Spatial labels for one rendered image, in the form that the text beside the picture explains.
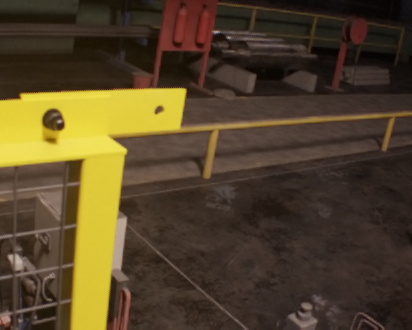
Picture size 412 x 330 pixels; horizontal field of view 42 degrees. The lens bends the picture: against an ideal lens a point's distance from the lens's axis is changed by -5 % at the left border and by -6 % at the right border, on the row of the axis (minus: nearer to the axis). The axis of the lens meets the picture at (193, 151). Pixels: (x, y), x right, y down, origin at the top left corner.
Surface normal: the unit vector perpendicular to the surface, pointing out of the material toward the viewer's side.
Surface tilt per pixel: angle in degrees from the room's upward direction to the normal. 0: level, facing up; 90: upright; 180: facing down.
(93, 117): 90
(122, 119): 90
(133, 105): 90
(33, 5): 90
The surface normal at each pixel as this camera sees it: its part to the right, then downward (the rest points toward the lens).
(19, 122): 0.58, 0.36
